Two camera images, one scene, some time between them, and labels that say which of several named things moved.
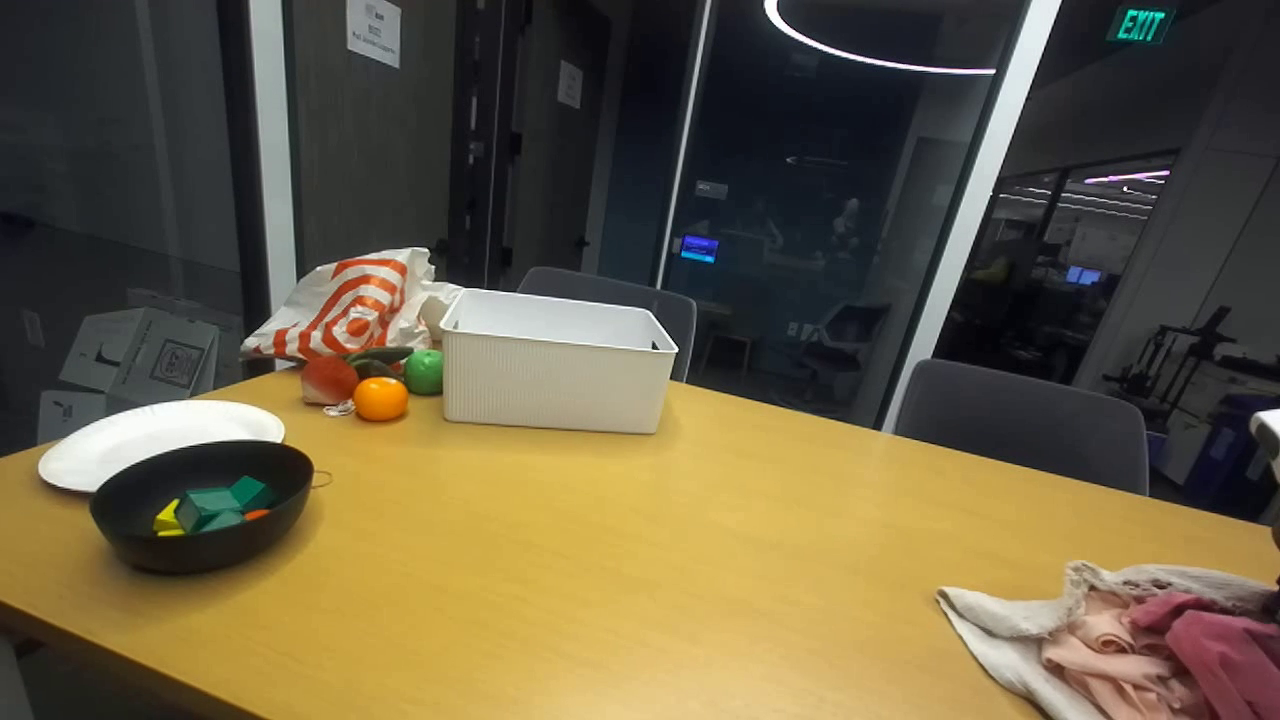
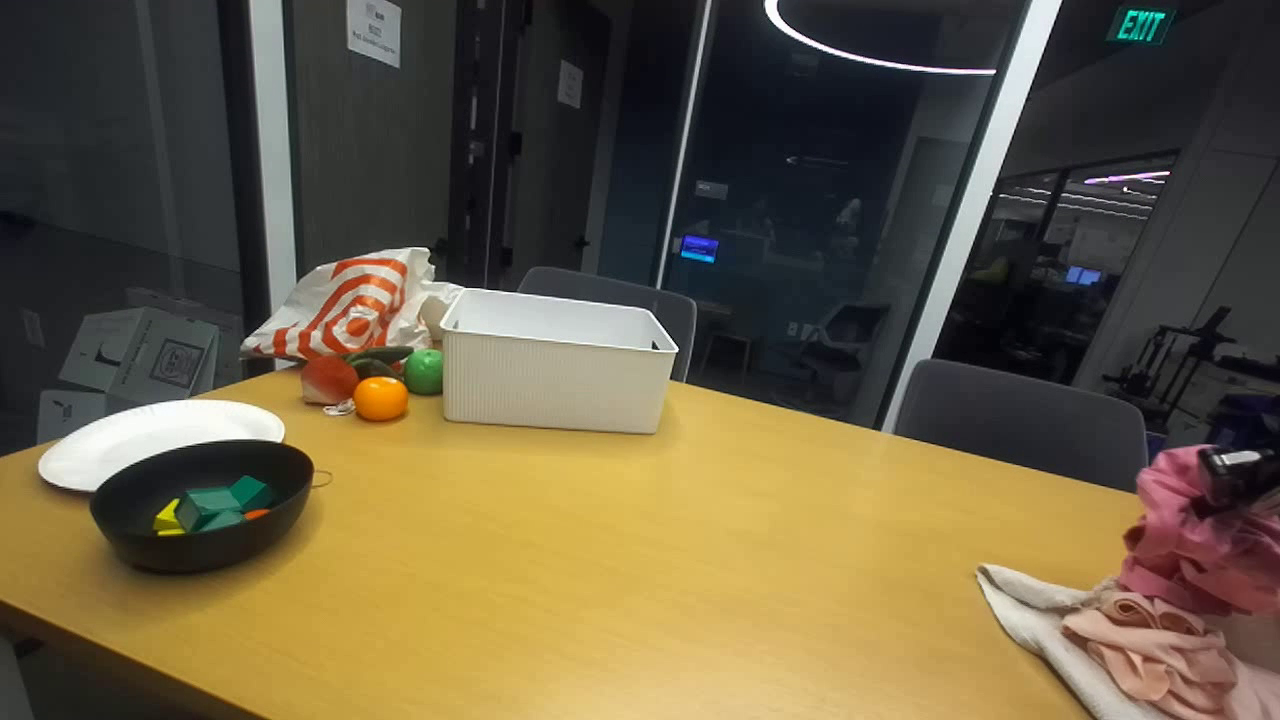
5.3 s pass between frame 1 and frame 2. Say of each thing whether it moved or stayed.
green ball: stayed
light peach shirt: stayed
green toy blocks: stayed
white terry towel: moved
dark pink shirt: moved
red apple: stayed
